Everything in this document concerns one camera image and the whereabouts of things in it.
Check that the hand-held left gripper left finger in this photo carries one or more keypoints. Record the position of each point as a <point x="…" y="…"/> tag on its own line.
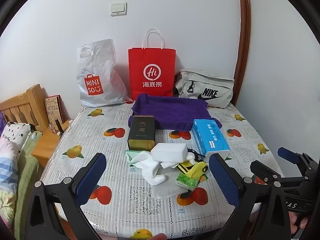
<point x="91" y="177"/>

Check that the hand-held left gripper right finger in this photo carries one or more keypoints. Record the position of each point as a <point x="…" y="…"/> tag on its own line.
<point x="223" y="180"/>

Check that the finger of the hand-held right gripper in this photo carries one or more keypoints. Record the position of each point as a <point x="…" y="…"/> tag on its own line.
<point x="262" y="171"/>
<point x="290" y="155"/>

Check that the yellow green small packets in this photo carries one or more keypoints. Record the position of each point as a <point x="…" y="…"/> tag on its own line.
<point x="192" y="170"/>

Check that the green snack packet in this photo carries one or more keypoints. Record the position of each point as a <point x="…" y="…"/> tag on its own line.
<point x="186" y="181"/>

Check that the light green cloth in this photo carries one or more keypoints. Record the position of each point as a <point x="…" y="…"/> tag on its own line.
<point x="132" y="156"/>

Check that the white foam block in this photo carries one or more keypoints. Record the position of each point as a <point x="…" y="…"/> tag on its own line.
<point x="170" y="151"/>

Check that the purple towel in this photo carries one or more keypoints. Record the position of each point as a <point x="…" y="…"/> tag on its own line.
<point x="172" y="110"/>

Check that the person's right hand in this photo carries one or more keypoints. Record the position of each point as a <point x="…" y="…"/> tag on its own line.
<point x="298" y="223"/>

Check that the fruit print tablecloth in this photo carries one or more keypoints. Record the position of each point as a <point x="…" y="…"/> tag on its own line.
<point x="87" y="140"/>

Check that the blue tissue pack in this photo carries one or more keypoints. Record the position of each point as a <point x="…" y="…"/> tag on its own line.
<point x="210" y="135"/>

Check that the wooden nightstand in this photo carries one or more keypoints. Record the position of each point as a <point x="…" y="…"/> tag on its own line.
<point x="47" y="142"/>

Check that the green bed sheet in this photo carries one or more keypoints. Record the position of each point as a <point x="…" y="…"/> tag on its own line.
<point x="27" y="170"/>

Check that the dark tea tin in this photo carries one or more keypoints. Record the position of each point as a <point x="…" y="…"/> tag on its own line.
<point x="141" y="130"/>

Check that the patterned book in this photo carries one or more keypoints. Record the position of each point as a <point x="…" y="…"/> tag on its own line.
<point x="53" y="110"/>

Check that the striped blanket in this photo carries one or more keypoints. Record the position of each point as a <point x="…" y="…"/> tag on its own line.
<point x="7" y="175"/>

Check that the polka dot pillow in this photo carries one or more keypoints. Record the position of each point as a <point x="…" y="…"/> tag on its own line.
<point x="15" y="132"/>

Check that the wooden bed headboard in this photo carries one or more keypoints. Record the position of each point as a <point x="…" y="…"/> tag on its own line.
<point x="32" y="100"/>

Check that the grey waist bag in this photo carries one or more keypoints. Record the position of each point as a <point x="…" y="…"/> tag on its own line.
<point x="212" y="82"/>

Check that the white plastic shopping bag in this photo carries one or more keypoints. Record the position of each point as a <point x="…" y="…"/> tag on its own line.
<point x="100" y="65"/>

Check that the red paper bag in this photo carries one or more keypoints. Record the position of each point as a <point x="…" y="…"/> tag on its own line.
<point x="150" y="57"/>

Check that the brown wooden door frame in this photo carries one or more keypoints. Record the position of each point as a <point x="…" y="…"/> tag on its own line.
<point x="243" y="30"/>

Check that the white wall light switch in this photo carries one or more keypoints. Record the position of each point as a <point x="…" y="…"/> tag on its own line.
<point x="118" y="8"/>

